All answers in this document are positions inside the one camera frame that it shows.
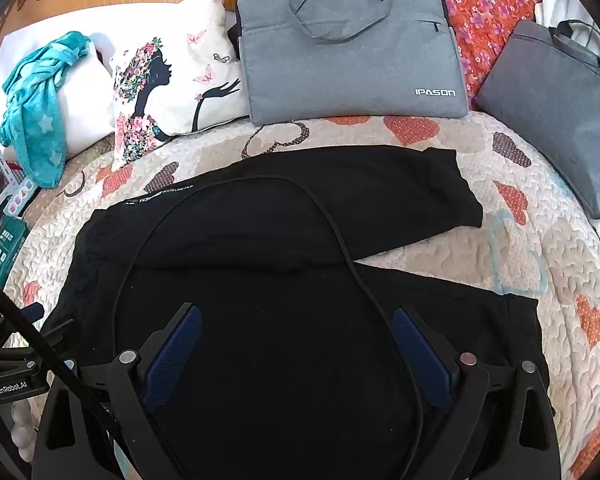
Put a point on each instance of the red floral blanket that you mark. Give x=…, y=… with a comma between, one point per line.
x=485, y=10

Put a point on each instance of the white butterfly print pillow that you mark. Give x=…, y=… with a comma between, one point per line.
x=190, y=75

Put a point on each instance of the teal star-print cloth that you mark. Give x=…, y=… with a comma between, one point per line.
x=35, y=125

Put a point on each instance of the plain white pillow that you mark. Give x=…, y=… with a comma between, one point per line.
x=85, y=110

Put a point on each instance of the black pants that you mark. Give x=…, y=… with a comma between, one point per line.
x=260, y=310

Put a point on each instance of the white turned bedpost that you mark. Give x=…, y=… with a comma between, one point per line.
x=20, y=430

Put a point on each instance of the green box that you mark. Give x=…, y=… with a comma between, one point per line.
x=5, y=245

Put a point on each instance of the dark grey bag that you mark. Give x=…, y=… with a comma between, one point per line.
x=555, y=125

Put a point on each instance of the light grey laptop bag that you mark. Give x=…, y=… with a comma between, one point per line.
x=350, y=70

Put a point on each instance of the heart-patterned quilt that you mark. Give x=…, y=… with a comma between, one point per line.
x=480, y=270

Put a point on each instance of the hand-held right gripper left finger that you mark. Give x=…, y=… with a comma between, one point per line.
x=175, y=355

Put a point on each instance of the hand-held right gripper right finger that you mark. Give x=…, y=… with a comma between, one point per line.
x=427, y=360

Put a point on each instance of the white box with pink shapes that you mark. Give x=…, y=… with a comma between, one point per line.
x=24, y=197

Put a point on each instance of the white cloth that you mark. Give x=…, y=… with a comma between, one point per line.
x=565, y=5

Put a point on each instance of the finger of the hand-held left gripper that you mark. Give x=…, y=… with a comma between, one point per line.
x=57, y=332
x=31, y=312

